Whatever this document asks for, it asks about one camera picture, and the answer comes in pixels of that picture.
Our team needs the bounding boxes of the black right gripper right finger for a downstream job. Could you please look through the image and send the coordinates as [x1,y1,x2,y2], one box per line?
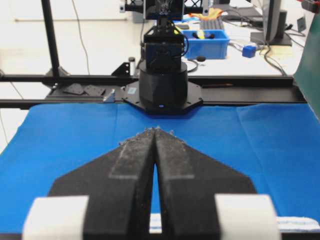
[148,128,281,240]

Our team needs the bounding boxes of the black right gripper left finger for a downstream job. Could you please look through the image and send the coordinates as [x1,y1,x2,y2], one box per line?
[22,130,156,240]

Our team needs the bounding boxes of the white blue striped towel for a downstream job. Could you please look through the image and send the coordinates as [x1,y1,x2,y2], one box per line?
[149,213,320,234]

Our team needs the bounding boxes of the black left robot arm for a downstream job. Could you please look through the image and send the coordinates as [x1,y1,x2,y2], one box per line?
[120,0,203,114]

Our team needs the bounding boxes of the blue table cloth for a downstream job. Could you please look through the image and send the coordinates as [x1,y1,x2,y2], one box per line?
[0,103,320,233]

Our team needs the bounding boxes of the blue plastic bin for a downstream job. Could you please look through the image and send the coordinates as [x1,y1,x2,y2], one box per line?
[182,29,230,60]

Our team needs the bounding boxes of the small blue box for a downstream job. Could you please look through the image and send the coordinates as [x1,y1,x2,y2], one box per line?
[242,45,257,58]

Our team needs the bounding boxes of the black keyboard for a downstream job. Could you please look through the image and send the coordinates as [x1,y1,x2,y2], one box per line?
[199,18,225,31]

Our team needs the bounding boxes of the green board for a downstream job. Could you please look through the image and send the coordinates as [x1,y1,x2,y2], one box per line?
[294,13,320,117]

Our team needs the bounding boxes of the black computer monitor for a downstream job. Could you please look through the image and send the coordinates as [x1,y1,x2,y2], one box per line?
[250,0,292,46]

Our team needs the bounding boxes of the black frame rail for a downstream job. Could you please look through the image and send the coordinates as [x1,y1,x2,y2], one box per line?
[0,74,306,110]

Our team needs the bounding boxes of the black metal frame post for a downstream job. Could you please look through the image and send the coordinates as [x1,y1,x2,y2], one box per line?
[41,0,60,79]

